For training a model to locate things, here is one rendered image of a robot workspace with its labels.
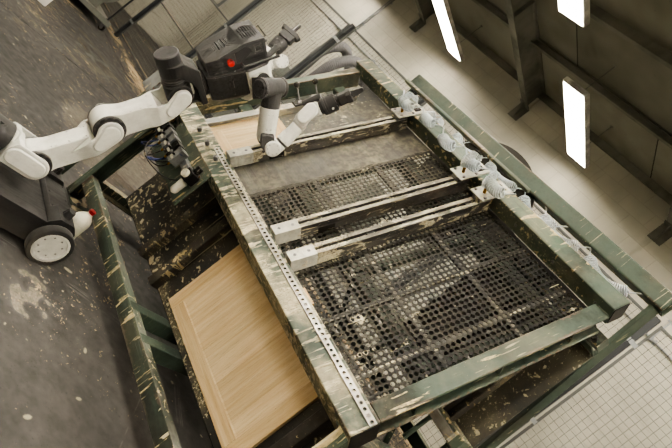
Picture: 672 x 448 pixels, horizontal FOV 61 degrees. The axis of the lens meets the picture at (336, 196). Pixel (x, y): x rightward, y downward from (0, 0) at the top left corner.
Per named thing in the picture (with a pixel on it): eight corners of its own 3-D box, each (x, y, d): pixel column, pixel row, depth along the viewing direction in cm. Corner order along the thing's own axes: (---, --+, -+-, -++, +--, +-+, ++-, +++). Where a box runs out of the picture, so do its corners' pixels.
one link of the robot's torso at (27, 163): (-7, 161, 236) (18, 141, 236) (-10, 135, 249) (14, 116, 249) (34, 186, 252) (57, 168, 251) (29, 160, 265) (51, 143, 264)
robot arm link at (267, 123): (256, 155, 267) (262, 109, 259) (251, 146, 278) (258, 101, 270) (280, 157, 271) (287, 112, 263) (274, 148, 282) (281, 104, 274)
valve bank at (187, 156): (132, 134, 303) (167, 106, 303) (150, 149, 314) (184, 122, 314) (155, 191, 271) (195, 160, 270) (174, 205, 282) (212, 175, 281)
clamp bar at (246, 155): (225, 159, 299) (223, 120, 283) (414, 118, 346) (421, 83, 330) (231, 170, 292) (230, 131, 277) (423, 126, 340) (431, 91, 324)
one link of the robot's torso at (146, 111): (87, 129, 248) (186, 83, 256) (80, 108, 259) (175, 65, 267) (104, 153, 259) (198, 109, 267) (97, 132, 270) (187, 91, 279)
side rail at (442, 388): (365, 418, 204) (369, 402, 197) (585, 319, 248) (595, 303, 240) (376, 438, 199) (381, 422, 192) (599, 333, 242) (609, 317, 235)
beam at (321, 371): (172, 114, 336) (170, 98, 329) (192, 110, 341) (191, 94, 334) (346, 453, 194) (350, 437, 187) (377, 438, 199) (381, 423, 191)
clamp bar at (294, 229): (268, 233, 260) (269, 194, 245) (474, 176, 308) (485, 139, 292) (276, 248, 254) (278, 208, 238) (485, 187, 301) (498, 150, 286)
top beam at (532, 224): (354, 74, 381) (356, 60, 375) (367, 71, 385) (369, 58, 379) (605, 325, 238) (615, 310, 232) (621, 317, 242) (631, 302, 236)
